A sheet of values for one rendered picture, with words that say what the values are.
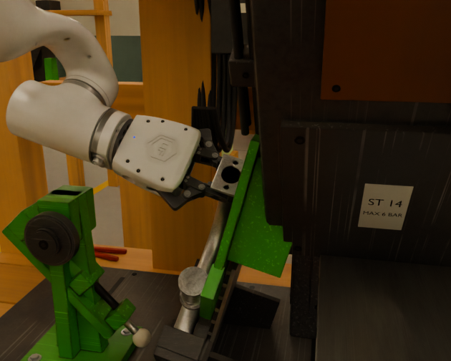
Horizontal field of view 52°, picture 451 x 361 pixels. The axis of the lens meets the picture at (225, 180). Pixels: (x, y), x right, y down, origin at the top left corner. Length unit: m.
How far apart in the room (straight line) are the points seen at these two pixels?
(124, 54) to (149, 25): 10.90
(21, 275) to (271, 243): 0.69
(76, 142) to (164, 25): 0.35
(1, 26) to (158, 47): 0.40
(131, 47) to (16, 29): 11.15
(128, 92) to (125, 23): 10.74
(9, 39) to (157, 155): 0.22
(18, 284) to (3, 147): 0.30
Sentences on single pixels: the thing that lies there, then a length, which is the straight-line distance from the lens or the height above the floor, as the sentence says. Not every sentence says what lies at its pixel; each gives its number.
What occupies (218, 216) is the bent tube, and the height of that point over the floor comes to 1.12.
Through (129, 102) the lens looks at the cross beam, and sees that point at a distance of 1.06.
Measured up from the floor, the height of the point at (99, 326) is 0.98.
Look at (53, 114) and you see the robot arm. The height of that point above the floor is 1.28.
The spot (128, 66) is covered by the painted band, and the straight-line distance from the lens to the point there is 11.81.
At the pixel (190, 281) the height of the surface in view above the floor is 1.09.
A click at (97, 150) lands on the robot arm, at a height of 1.23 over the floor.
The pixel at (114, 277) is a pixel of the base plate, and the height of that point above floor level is 0.90.
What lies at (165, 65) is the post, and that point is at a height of 1.32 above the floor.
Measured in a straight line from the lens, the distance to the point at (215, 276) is 0.58.
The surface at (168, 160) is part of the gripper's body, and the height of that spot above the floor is 1.22.
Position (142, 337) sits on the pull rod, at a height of 0.95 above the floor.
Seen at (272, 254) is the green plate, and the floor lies 1.13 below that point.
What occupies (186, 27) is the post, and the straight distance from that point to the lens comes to 0.91.
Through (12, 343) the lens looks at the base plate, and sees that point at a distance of 0.88.
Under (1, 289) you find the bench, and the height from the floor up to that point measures 0.88.
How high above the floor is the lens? 1.39
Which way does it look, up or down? 18 degrees down
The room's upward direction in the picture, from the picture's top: straight up
